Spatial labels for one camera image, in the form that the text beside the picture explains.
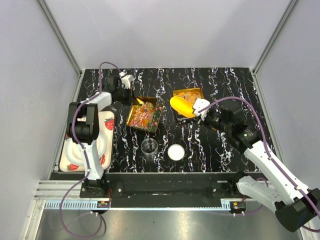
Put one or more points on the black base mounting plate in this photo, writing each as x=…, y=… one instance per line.
x=166, y=190

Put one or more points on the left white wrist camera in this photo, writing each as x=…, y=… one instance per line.
x=126, y=80

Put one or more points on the gold tin with lollipops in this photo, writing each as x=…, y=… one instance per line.
x=145, y=117

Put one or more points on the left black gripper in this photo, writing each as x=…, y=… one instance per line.
x=134, y=100

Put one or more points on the clear plastic jar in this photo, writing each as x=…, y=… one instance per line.
x=149, y=148

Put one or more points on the gold tin with gummies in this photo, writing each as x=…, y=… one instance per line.
x=189, y=94

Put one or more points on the left aluminium frame post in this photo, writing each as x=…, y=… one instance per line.
x=59, y=36

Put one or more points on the yellow plastic scoop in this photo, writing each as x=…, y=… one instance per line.
x=182, y=106

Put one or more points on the aluminium frame post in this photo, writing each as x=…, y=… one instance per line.
x=277, y=31
x=59, y=36

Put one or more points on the white jar lid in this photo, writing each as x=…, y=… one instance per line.
x=176, y=152

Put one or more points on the aluminium rail base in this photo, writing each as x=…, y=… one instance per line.
x=55, y=195

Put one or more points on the white paper plate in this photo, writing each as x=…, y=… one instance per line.
x=73, y=155

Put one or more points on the black marble pattern mat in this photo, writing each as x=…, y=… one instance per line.
x=206, y=150

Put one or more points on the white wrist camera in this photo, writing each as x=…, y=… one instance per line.
x=126, y=80
x=200, y=108

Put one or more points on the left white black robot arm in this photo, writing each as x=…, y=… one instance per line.
x=83, y=121

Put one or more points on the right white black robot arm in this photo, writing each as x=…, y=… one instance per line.
x=293, y=202

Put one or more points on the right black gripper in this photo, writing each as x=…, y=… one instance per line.
x=204, y=122

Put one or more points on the right aluminium frame post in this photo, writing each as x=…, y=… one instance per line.
x=277, y=31

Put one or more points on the strawberry pattern tray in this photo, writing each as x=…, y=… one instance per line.
x=106, y=128

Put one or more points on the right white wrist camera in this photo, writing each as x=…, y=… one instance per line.
x=200, y=108

